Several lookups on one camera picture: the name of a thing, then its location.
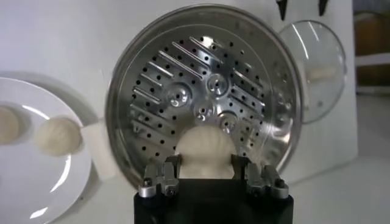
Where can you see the white steamed baozi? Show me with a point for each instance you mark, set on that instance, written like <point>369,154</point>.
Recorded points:
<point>58,135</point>
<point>205,152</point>
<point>6,124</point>

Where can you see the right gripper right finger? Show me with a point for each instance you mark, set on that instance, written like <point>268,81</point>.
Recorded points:
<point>265,182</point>

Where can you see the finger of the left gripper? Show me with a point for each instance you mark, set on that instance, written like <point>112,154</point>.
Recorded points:
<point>282,7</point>
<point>323,5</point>

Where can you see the round glass pot lid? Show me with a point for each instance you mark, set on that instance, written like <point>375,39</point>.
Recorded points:
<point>320,61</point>

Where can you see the stainless steel steamer basket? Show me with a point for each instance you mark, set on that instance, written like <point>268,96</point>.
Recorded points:
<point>189,76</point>

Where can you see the white round plate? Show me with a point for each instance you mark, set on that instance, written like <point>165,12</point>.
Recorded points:
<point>30,182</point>

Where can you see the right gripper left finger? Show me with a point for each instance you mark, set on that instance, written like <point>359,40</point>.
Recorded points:
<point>158,179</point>

